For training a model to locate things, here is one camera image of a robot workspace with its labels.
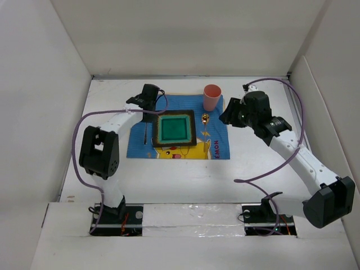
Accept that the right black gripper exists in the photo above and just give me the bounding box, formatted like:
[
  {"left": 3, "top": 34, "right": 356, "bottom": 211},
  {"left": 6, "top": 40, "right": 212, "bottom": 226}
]
[{"left": 219, "top": 97, "right": 257, "bottom": 128}]

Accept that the gold spoon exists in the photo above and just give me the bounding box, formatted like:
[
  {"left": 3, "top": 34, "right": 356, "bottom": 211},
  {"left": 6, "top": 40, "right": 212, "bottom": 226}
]
[{"left": 201, "top": 113, "right": 210, "bottom": 141}]

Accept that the pink plastic cup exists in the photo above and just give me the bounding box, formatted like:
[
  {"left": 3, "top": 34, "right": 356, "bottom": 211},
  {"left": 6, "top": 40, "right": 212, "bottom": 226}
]
[{"left": 203, "top": 84, "right": 222, "bottom": 111}]

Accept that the green square plate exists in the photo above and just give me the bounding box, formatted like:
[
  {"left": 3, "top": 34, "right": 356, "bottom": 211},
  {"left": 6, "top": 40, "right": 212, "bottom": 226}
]
[{"left": 152, "top": 110, "right": 197, "bottom": 147}]

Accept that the gold fork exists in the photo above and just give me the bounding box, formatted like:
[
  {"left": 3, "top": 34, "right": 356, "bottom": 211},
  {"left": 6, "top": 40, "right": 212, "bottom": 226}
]
[{"left": 143, "top": 122, "right": 148, "bottom": 145}]

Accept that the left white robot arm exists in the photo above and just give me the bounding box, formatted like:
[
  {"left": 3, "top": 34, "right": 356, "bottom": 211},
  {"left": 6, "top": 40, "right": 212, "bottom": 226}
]
[{"left": 78, "top": 84, "right": 165, "bottom": 223}]

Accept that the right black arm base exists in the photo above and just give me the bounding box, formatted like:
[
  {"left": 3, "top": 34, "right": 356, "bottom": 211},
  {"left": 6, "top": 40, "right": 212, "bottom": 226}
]
[{"left": 237, "top": 197, "right": 297, "bottom": 236}]

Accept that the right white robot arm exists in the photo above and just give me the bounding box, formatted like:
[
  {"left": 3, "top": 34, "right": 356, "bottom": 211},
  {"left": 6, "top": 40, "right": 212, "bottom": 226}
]
[{"left": 219, "top": 91, "right": 356, "bottom": 228}]

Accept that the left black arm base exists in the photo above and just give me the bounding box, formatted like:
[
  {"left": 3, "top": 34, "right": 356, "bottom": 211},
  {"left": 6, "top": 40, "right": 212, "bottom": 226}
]
[{"left": 89, "top": 204, "right": 144, "bottom": 237}]

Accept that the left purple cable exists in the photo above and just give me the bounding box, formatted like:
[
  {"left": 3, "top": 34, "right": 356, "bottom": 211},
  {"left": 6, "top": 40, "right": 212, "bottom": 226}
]
[{"left": 71, "top": 89, "right": 169, "bottom": 234}]

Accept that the purple cable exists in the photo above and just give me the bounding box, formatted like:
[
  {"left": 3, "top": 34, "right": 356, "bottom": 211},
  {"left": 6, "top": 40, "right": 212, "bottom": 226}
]
[
  {"left": 235, "top": 78, "right": 306, "bottom": 239},
  {"left": 71, "top": 89, "right": 169, "bottom": 234}
]

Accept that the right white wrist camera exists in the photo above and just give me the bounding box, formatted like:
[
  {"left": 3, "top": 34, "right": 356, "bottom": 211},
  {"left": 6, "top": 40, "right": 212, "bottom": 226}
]
[{"left": 242, "top": 84, "right": 258, "bottom": 94}]

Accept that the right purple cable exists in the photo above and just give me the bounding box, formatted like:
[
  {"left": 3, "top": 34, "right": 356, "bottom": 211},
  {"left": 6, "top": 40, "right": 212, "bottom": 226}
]
[{"left": 235, "top": 78, "right": 306, "bottom": 239}]

